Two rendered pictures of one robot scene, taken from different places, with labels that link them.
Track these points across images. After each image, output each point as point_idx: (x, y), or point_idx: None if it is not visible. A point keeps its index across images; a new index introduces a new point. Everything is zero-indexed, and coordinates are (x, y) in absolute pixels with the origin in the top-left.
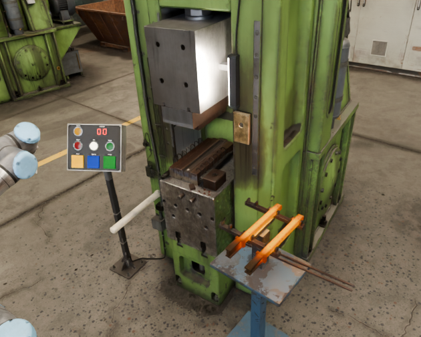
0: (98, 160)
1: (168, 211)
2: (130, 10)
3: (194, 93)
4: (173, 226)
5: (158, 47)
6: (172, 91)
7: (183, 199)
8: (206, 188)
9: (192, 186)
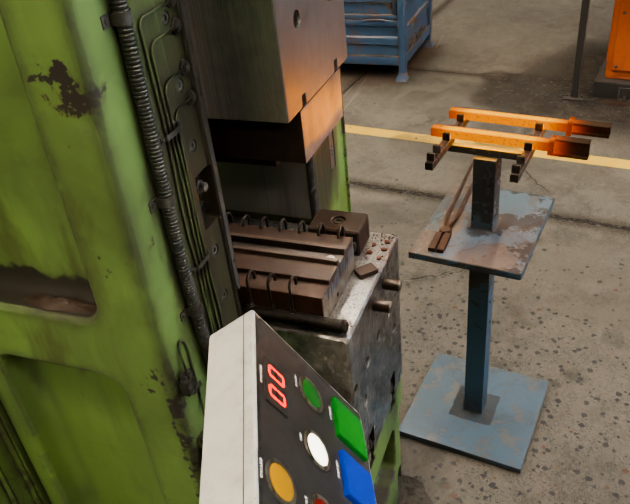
0: (354, 460)
1: (360, 407)
2: None
3: (339, 6)
4: (366, 431)
5: None
6: (313, 38)
7: (374, 318)
8: (363, 250)
9: (366, 268)
